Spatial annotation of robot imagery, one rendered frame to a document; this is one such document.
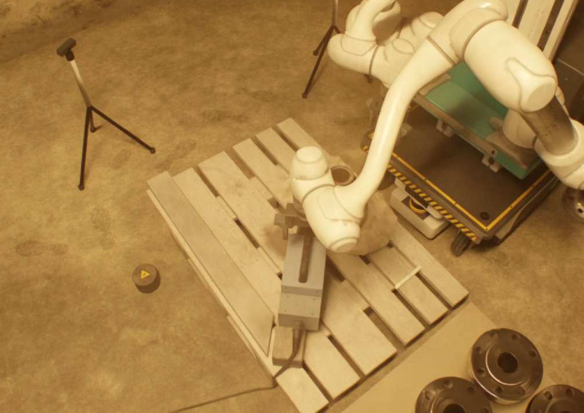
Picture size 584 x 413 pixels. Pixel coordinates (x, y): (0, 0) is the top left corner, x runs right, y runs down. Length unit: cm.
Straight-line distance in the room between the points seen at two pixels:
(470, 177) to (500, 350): 72
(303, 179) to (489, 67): 53
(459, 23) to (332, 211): 53
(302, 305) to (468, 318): 77
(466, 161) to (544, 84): 115
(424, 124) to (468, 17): 116
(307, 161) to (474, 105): 91
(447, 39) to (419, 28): 66
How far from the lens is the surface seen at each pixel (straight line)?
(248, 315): 187
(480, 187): 212
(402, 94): 123
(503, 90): 110
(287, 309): 167
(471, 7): 121
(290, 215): 146
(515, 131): 177
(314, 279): 167
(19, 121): 314
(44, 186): 270
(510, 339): 189
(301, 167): 126
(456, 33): 119
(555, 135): 143
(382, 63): 162
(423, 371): 201
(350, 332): 187
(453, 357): 206
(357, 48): 163
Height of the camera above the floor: 187
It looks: 52 degrees down
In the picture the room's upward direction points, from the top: straight up
